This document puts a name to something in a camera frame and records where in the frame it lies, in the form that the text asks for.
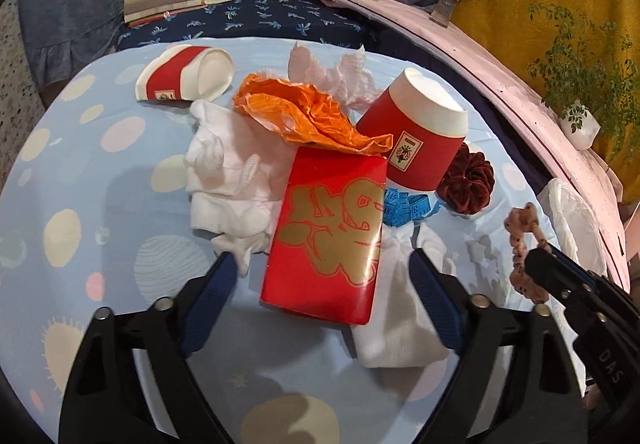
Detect crumpled white tissues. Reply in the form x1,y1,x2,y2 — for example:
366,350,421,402
185,98,288,275

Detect potted green plant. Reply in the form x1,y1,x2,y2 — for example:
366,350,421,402
527,0,637,151

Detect light blue dotted sheet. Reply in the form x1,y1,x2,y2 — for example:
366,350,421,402
0,38,591,444

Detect orange plastic bag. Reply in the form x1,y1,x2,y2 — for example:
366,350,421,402
232,72,392,156

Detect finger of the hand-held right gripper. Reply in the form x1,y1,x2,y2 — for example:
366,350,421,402
524,246,601,307

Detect dark red velvet scrunchie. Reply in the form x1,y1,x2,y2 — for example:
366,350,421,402
438,142,496,216

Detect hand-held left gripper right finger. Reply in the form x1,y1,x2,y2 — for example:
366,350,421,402
407,248,589,444

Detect pale tissue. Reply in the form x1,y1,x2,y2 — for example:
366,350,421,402
288,42,381,110

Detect pink patterned scrunchie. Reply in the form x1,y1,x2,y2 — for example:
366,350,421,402
503,204,557,307

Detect waste bin with white liner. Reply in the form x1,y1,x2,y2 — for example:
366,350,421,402
537,177,598,277

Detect blue measuring tape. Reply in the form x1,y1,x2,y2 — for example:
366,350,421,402
382,189,442,227

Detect pink tablecloth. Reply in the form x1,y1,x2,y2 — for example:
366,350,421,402
300,0,632,297

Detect red and gold envelope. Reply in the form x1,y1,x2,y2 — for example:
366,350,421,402
260,146,389,327

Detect small red paper cup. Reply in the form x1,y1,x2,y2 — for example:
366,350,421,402
135,45,235,103

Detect dark purple cloth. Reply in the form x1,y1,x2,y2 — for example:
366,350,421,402
465,84,556,209

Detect large red paper cup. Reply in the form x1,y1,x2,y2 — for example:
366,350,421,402
356,68,469,189

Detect navy leaf print cloth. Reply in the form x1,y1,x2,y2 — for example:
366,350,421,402
116,0,367,52

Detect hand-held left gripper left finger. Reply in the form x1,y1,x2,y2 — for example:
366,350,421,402
60,251,238,444

